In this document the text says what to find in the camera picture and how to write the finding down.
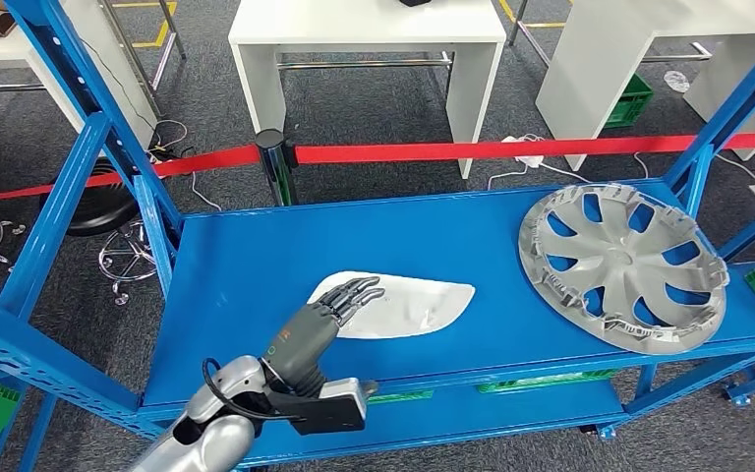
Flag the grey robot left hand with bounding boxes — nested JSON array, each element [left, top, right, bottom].
[[261, 275, 386, 384]]

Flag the white curved car panel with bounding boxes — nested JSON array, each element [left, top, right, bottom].
[[306, 269, 477, 340]]

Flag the red barrier belt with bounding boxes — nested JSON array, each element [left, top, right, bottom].
[[294, 132, 755, 165], [0, 144, 261, 207]]

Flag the silver wheel hubcap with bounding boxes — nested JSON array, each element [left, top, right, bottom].
[[517, 183, 730, 356]]

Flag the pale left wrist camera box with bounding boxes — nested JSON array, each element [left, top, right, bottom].
[[264, 376, 371, 437]]

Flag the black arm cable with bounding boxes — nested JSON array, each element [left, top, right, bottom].
[[202, 356, 301, 424]]

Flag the black barrier post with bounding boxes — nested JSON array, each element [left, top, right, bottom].
[[254, 128, 301, 207]]

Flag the white floor cable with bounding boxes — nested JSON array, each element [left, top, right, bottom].
[[147, 119, 224, 213], [633, 151, 755, 192]]

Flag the white power adapter with cable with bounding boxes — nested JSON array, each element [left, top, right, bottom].
[[487, 133, 593, 192]]

